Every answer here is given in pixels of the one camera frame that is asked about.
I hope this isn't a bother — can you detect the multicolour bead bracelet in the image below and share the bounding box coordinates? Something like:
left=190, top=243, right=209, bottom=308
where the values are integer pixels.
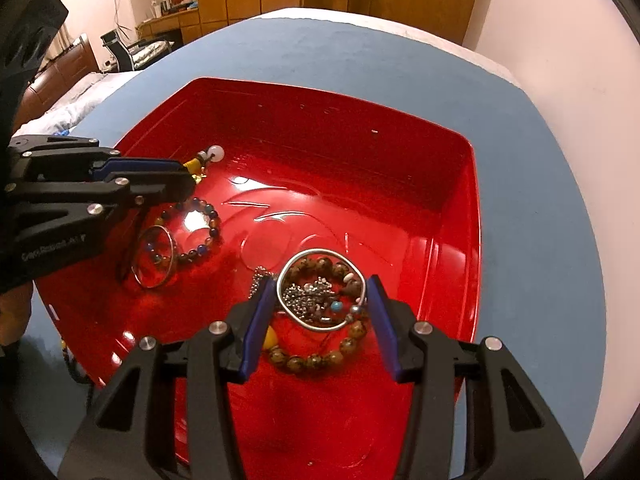
left=144, top=197, right=222, bottom=266

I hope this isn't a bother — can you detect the blue felt cloth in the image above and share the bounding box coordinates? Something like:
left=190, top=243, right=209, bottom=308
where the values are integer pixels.
left=20, top=17, right=609, bottom=480

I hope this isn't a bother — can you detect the thin silver bangle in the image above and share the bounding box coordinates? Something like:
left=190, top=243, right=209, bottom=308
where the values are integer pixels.
left=276, top=248, right=369, bottom=333

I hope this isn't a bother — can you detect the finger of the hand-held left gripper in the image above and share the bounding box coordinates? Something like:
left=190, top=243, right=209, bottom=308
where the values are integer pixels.
left=5, top=172, right=197, bottom=233
left=9, top=135, right=189, bottom=182

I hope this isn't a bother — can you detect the silver chain necklace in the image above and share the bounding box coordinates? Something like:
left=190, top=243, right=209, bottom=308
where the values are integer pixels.
left=249, top=265, right=346, bottom=325

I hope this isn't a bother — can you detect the black cord bead necklace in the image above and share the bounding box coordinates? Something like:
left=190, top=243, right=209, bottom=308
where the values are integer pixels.
left=59, top=339, right=97, bottom=387

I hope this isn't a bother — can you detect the red plastic tray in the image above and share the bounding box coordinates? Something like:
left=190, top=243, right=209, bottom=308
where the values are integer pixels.
left=32, top=77, right=484, bottom=480

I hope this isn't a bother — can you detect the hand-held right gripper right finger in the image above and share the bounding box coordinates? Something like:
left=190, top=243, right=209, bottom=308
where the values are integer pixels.
left=366, top=275, right=586, bottom=480

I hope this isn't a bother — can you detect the white duvet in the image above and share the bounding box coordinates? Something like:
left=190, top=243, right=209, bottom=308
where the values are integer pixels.
left=14, top=70, right=143, bottom=137

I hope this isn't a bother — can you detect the grey metal bangle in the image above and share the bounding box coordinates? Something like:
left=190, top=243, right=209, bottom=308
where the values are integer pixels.
left=133, top=224, right=179, bottom=290

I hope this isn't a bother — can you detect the wooden desk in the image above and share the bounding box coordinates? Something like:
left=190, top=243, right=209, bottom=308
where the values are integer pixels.
left=136, top=9, right=202, bottom=47

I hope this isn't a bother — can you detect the black office chair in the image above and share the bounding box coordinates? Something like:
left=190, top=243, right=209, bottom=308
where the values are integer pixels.
left=100, top=29, right=175, bottom=72

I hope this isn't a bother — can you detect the brown wooden headboard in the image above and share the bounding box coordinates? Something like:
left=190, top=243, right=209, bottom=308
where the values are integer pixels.
left=14, top=34, right=99, bottom=133

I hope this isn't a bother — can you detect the person's left hand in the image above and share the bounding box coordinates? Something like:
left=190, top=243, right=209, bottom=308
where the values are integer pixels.
left=0, top=280, right=34, bottom=347

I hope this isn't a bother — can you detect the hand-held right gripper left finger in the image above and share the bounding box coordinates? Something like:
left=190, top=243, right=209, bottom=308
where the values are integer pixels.
left=57, top=276, right=277, bottom=480

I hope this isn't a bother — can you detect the brown wooden bead bracelet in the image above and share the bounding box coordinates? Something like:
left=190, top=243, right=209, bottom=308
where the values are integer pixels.
left=262, top=255, right=372, bottom=374

